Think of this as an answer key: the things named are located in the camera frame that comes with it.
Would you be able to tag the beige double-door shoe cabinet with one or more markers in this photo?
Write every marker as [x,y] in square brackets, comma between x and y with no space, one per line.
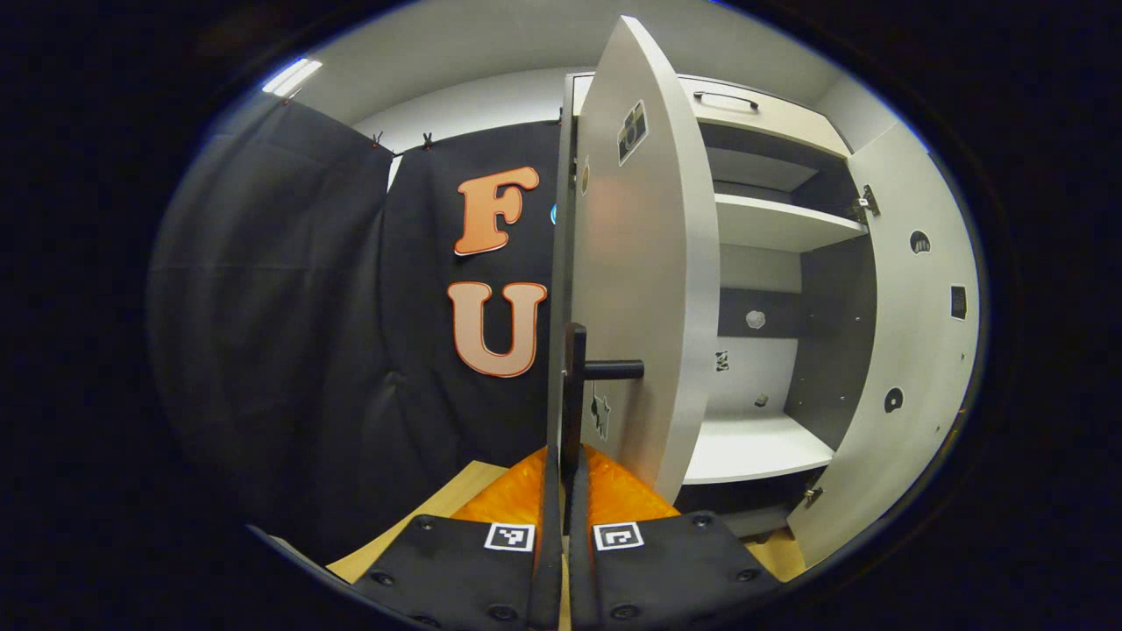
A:
[833,350]

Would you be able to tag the white cabinet shelf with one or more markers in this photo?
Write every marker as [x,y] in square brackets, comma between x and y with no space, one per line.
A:
[771,223]
[754,451]

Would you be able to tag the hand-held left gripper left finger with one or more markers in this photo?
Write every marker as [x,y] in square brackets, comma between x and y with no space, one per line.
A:
[545,578]

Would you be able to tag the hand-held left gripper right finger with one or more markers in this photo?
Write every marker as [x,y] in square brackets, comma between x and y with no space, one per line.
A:
[580,587]

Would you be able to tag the black backdrop cloth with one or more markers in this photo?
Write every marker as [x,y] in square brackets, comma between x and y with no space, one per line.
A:
[307,307]

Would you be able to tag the beige shoe cabinet door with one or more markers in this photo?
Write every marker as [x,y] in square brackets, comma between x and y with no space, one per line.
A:
[912,350]
[649,263]

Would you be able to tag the metal door hinge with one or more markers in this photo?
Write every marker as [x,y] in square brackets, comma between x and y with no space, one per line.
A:
[813,496]
[866,206]

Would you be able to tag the ceiling light panel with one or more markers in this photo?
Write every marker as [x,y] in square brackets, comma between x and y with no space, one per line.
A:
[292,76]

